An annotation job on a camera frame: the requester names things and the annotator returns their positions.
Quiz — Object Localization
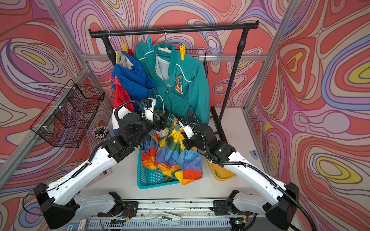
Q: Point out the blue white red jacket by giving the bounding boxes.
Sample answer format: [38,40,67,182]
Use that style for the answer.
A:
[110,49,157,135]

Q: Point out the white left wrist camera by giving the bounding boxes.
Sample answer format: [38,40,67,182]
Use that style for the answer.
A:
[142,98,156,122]

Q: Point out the black wire basket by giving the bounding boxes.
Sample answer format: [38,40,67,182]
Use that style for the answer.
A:
[30,80,105,148]
[186,48,209,77]

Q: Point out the teal plastic basket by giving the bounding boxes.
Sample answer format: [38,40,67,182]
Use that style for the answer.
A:
[137,149,180,190]

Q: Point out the black clothes rack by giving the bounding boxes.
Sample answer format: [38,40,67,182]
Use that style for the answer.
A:
[88,20,259,142]

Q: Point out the red clothespin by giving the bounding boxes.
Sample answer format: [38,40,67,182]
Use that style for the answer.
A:
[110,76,121,88]

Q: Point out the yellow clothespin on blue jacket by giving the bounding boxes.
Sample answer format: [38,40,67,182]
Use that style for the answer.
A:
[121,43,128,53]

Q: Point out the blue clothespin on table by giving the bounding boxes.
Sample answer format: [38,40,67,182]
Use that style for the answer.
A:
[250,150,260,160]

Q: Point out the white wire hanger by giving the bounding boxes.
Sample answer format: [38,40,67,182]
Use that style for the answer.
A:
[155,94,166,113]

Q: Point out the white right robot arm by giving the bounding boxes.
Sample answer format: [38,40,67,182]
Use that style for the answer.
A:
[180,122,317,231]

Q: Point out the rainbow patchwork jacket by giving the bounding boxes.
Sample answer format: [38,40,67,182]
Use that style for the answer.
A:
[141,114,203,185]

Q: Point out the clear pencil cup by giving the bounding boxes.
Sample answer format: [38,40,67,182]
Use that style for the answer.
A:
[92,126,111,141]

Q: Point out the teal green jacket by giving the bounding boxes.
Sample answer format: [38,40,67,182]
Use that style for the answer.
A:
[134,42,210,123]

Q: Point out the black wire basket rear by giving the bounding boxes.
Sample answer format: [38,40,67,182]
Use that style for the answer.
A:
[186,48,209,77]

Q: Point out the yellow plastic tray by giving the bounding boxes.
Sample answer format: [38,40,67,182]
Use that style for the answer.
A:
[207,160,236,181]

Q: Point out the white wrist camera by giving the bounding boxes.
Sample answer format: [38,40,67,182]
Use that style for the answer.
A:
[142,98,156,122]
[178,118,194,139]

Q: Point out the black wire basket left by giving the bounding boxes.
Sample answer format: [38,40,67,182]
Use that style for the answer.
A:
[30,80,105,148]

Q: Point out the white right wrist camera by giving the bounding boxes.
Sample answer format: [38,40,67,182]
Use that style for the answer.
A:
[178,118,194,139]

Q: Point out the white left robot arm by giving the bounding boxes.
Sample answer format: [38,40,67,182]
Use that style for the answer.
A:
[33,110,169,230]

